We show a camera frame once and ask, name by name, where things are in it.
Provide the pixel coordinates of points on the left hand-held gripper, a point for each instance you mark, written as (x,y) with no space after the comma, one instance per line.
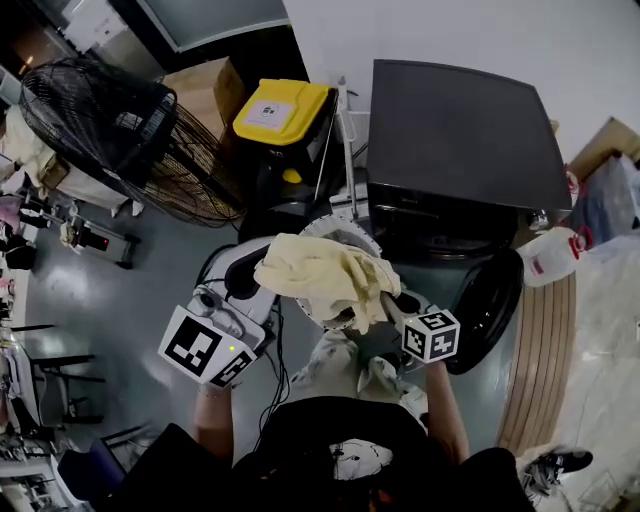
(200,345)

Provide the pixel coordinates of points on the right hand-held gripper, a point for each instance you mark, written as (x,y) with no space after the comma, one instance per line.
(430,335)

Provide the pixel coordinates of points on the cream clothes piece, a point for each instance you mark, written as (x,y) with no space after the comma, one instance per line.
(320,270)

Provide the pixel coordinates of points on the white laundry basket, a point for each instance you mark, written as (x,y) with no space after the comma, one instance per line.
(350,232)

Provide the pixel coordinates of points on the black washing machine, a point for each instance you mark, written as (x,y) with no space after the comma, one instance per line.
(450,135)

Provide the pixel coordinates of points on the person's left forearm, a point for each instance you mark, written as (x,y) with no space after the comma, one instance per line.
(215,425)

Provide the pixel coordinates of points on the person's right forearm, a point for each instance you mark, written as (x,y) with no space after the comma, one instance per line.
(447,415)

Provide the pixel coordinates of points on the person's light patterned trousers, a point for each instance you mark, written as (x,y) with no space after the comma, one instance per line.
(335,365)

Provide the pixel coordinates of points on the silver portable heater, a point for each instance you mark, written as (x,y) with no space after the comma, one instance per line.
(100,242)

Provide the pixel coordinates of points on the person's black printed shirt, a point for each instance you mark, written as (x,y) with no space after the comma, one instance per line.
(325,435)

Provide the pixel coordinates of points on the white folding rack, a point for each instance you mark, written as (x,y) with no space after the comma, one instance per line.
(350,150)

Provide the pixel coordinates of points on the yellow-lidded black bin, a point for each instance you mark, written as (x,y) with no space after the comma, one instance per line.
(280,110)

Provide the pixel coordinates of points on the brown cardboard box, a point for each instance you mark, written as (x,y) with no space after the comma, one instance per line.
(200,90)

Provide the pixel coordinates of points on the black white sneaker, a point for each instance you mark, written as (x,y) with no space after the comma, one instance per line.
(560,465)

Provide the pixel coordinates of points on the plastic-wrapped bundle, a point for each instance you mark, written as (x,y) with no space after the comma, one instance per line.
(610,205)

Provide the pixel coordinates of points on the blue chair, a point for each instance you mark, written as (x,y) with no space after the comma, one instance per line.
(90,470)

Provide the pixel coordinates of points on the flat cardboard sheet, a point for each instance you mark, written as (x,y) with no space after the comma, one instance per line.
(600,145)

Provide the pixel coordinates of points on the black pedestal fan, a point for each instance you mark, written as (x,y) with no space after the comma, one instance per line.
(115,125)

